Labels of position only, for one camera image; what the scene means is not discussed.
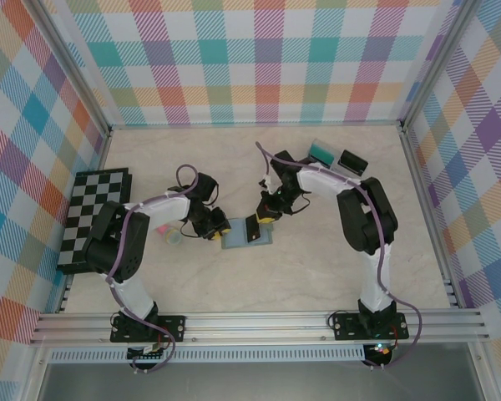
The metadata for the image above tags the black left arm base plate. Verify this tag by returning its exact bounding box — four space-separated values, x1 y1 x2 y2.
110 315 187 343

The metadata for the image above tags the aluminium frame post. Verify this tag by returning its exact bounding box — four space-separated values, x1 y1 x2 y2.
402 0 483 129
32 0 113 137

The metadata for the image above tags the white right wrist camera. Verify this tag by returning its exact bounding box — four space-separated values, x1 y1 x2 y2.
256 176 277 197

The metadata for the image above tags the aluminium side rail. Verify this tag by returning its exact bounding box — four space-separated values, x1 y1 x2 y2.
54 127 114 314
399 123 460 310

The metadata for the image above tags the teal card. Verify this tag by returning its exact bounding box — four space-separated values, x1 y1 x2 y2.
310 141 337 167

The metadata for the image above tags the black silver chessboard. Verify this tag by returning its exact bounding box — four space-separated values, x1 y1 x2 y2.
57 168 133 276

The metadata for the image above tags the slotted grey cable duct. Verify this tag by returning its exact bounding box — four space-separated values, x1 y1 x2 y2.
49 348 367 363

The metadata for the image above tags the long aluminium mounting rail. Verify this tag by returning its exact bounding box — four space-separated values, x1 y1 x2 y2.
28 308 489 346

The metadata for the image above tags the black card with gold chip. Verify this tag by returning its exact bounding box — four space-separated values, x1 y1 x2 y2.
245 215 263 245

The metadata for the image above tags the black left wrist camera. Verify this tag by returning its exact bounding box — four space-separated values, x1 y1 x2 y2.
210 207 230 231

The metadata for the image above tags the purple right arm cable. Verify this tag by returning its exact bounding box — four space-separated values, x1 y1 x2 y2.
255 140 423 371

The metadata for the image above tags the green card holder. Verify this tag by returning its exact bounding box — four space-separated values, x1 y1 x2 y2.
220 216 275 251

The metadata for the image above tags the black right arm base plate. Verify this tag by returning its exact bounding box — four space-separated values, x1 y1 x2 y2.
332 312 409 342

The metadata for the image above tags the clear acrylic card stand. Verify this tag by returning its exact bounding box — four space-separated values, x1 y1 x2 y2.
302 138 370 180

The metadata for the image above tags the dark grey card black stripe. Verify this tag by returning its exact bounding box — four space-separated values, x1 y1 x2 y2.
339 150 369 177

